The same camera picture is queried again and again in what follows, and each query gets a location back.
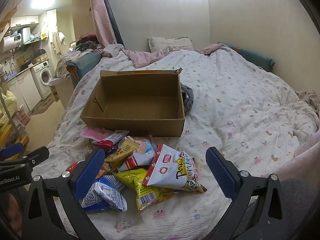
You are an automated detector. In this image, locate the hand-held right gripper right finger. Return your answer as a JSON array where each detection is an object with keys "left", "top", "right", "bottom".
[{"left": 205, "top": 147, "right": 298, "bottom": 240}]

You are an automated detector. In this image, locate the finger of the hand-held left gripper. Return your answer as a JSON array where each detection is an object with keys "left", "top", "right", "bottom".
[
  {"left": 0, "top": 146, "right": 50, "bottom": 172},
  {"left": 0, "top": 142, "right": 23, "bottom": 160}
]

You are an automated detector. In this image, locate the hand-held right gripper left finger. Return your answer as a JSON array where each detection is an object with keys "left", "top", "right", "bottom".
[{"left": 21, "top": 148, "right": 105, "bottom": 240}]

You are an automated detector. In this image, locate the orange biscuit packet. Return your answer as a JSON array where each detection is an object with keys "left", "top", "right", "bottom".
[{"left": 96, "top": 164, "right": 110, "bottom": 179}]

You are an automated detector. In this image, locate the small red snack packet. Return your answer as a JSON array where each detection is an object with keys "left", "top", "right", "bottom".
[{"left": 66, "top": 162, "right": 80, "bottom": 173}]

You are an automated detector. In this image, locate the blue white snack bag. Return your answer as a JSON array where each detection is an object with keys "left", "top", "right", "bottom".
[{"left": 80, "top": 175, "right": 128, "bottom": 212}]

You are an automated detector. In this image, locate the tan yellow snack packet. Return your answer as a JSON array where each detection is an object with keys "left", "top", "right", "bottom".
[{"left": 101, "top": 139, "right": 142, "bottom": 174}]

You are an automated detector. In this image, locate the red white snack bar packet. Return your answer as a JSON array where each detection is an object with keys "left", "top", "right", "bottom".
[{"left": 91, "top": 130, "right": 130, "bottom": 150}]

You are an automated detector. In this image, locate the pink snack packet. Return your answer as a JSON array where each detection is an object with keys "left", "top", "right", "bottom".
[{"left": 80, "top": 126, "right": 118, "bottom": 142}]

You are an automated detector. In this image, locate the large red white snack bag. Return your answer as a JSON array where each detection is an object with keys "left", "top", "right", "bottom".
[{"left": 142, "top": 144, "right": 208, "bottom": 193}]

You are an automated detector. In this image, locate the white red striped snack bag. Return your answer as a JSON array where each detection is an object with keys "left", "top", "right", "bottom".
[{"left": 117, "top": 136, "right": 158, "bottom": 173}]

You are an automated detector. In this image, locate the brown cardboard box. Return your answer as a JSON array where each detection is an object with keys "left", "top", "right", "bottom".
[{"left": 80, "top": 68, "right": 186, "bottom": 137}]

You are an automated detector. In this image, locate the yellow cloth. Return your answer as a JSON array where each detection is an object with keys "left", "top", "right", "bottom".
[{"left": 0, "top": 90, "right": 18, "bottom": 130}]

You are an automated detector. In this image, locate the brown floor mat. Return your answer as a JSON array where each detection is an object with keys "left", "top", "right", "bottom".
[{"left": 31, "top": 95, "right": 54, "bottom": 115}]

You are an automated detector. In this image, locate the white base cabinet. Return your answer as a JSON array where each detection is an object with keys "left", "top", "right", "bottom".
[{"left": 7, "top": 69, "right": 42, "bottom": 112}]

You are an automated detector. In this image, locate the white washing machine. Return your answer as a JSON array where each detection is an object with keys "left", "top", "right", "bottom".
[{"left": 30, "top": 60, "right": 54, "bottom": 100}]

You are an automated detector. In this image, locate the grey striped cloth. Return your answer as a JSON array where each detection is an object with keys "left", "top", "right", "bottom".
[{"left": 180, "top": 85, "right": 194, "bottom": 117}]

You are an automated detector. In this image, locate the grey fuzzy cloth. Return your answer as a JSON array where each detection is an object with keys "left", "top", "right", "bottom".
[{"left": 277, "top": 177, "right": 320, "bottom": 230}]

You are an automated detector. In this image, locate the white printed clothes pile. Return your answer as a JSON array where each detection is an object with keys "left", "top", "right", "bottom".
[{"left": 55, "top": 49, "right": 95, "bottom": 79}]

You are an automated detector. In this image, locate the white water heater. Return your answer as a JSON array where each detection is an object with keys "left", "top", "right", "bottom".
[{"left": 0, "top": 34, "right": 24, "bottom": 53}]

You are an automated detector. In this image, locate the beige crumpled cloth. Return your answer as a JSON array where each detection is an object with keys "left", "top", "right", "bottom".
[{"left": 296, "top": 89, "right": 320, "bottom": 120}]

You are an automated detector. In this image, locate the white hanging towel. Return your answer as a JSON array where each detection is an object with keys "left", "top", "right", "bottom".
[{"left": 51, "top": 31, "right": 66, "bottom": 55}]

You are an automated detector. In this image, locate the dark clothes pile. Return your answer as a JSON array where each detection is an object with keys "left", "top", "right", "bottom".
[{"left": 75, "top": 33, "right": 105, "bottom": 53}]

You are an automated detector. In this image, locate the pink blanket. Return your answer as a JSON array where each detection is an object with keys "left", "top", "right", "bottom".
[{"left": 104, "top": 42, "right": 235, "bottom": 68}]

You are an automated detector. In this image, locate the beige pillow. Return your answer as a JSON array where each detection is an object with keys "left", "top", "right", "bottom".
[{"left": 147, "top": 37, "right": 194, "bottom": 53}]

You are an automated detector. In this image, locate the pink curtain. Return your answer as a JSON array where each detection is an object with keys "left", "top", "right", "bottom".
[{"left": 90, "top": 0, "right": 117, "bottom": 46}]

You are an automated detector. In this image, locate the white wall cabinet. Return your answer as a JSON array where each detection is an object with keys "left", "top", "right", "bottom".
[{"left": 10, "top": 15, "right": 40, "bottom": 27}]

